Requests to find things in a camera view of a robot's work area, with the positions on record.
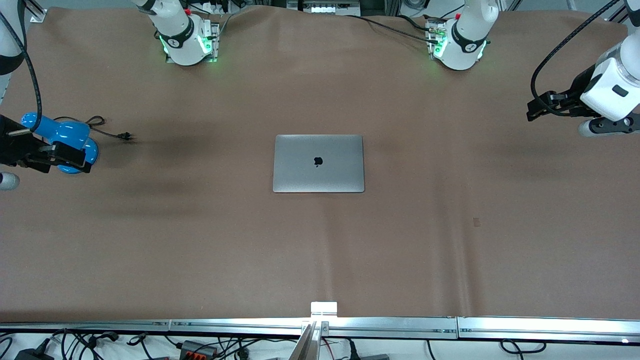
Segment grey device with connectors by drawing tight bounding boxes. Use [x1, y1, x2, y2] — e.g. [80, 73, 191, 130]
[287, 0, 362, 16]

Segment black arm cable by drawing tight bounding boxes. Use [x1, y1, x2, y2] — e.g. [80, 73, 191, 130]
[0, 0, 42, 137]
[530, 0, 623, 118]

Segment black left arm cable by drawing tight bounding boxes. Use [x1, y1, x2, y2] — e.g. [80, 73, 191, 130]
[530, 0, 623, 118]

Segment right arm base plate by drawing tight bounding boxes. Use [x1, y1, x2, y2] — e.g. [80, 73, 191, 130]
[165, 22, 221, 65]

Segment white power strip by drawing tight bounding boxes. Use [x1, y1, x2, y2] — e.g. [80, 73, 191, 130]
[197, 0, 242, 15]

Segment brown table mat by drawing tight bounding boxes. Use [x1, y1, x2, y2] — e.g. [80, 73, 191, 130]
[0, 5, 640, 323]

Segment looped black floor cable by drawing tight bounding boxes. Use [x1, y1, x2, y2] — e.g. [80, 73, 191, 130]
[500, 338, 547, 355]

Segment aluminium frame post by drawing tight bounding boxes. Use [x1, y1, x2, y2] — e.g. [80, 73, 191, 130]
[27, 0, 48, 24]

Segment long black base cable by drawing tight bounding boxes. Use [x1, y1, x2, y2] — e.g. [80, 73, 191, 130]
[345, 14, 441, 46]

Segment aluminium profile beam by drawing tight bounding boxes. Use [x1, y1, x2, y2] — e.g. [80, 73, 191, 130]
[287, 320, 331, 360]

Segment short black base cable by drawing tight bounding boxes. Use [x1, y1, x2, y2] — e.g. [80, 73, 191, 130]
[395, 14, 433, 32]

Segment grey laptop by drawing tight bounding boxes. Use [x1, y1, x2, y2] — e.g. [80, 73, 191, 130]
[272, 134, 366, 194]

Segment dark frame post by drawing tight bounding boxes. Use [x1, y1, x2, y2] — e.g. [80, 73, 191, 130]
[605, 1, 632, 22]

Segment black orange connector box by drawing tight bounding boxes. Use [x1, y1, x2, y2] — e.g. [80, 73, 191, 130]
[179, 340, 218, 359]

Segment black power adapter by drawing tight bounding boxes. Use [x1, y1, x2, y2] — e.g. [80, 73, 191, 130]
[14, 345, 55, 360]

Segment aluminium table edge rail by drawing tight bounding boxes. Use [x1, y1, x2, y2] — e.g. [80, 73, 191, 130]
[169, 317, 459, 341]
[457, 315, 640, 346]
[0, 320, 171, 334]

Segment white metal bracket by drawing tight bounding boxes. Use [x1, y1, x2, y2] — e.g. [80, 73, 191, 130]
[310, 301, 338, 319]

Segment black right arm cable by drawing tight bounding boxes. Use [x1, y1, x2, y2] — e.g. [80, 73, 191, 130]
[0, 0, 42, 137]

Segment tangled black floor cable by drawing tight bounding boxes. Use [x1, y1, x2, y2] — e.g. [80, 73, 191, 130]
[47, 328, 151, 360]

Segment blue desk lamp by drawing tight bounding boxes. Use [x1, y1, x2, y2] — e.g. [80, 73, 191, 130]
[20, 112, 100, 175]

